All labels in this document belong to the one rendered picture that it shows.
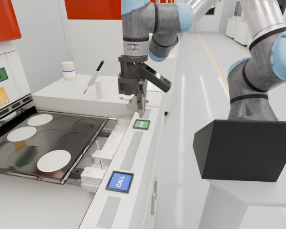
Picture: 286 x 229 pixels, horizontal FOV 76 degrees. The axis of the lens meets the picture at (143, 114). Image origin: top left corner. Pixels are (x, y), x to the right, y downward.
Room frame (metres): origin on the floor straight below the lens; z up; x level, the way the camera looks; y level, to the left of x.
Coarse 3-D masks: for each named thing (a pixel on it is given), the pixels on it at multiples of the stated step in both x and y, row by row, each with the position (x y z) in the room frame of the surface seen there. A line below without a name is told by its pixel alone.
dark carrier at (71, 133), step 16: (16, 128) 0.63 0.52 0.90; (48, 128) 0.63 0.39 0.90; (64, 128) 0.63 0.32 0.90; (80, 128) 0.63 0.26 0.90; (96, 128) 0.63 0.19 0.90; (0, 144) 0.53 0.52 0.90; (16, 144) 0.53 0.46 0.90; (32, 144) 0.53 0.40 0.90; (48, 144) 0.53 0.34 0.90; (64, 144) 0.53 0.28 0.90; (80, 144) 0.53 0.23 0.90; (0, 160) 0.45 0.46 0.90; (16, 160) 0.45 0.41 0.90; (32, 160) 0.45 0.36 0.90; (48, 176) 0.38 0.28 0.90
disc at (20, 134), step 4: (20, 128) 0.63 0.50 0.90; (24, 128) 0.63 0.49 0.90; (28, 128) 0.63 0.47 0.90; (32, 128) 0.63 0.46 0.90; (12, 132) 0.60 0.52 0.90; (16, 132) 0.60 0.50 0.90; (20, 132) 0.60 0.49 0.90; (24, 132) 0.60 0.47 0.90; (28, 132) 0.60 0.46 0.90; (32, 132) 0.60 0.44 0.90; (8, 136) 0.58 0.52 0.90; (12, 136) 0.58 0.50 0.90; (16, 136) 0.58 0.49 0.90; (20, 136) 0.58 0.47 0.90; (24, 136) 0.58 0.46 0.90; (28, 136) 0.58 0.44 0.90; (12, 140) 0.55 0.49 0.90; (16, 140) 0.55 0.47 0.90; (20, 140) 0.55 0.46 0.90
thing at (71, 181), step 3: (69, 177) 0.42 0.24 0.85; (69, 180) 0.42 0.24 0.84; (72, 180) 0.41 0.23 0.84; (75, 180) 0.41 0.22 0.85; (78, 180) 0.41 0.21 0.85; (81, 180) 0.41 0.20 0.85; (66, 183) 0.42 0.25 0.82; (69, 183) 0.42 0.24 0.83; (72, 183) 0.41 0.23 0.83; (75, 183) 0.41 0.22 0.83; (78, 183) 0.41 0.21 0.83
